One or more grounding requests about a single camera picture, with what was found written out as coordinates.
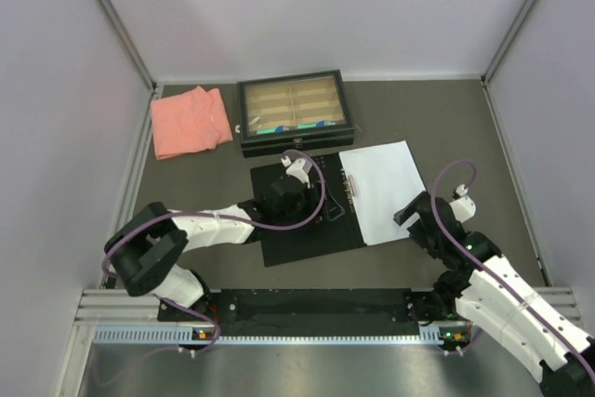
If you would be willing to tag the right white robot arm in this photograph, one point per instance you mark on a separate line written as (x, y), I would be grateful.
(481, 287)

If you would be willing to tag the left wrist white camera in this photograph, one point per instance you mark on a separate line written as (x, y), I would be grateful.
(298, 169)

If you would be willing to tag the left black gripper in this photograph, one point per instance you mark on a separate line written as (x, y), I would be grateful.
(309, 193)

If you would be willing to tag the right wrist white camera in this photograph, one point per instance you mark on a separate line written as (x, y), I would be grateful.
(462, 205)

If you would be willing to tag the aluminium frame rail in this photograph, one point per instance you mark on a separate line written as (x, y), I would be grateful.
(125, 41)

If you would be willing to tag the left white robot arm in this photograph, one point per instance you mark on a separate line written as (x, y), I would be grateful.
(144, 254)

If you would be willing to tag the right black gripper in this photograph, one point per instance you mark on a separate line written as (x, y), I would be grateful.
(402, 216)

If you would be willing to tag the white paper sheet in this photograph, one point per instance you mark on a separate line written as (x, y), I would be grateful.
(383, 180)

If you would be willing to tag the pink folded cloth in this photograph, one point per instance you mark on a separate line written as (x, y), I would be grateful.
(191, 122)

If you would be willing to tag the black ring binder folder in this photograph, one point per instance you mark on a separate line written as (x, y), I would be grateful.
(319, 237)

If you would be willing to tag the grey slotted cable duct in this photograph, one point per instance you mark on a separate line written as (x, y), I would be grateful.
(190, 336)

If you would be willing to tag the black glass-lid compartment box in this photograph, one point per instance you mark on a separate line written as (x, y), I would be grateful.
(303, 111)

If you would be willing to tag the wrist white camera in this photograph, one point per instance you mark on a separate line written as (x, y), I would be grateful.
(462, 205)
(298, 169)

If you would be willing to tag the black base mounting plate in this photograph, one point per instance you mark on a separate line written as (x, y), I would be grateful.
(331, 312)

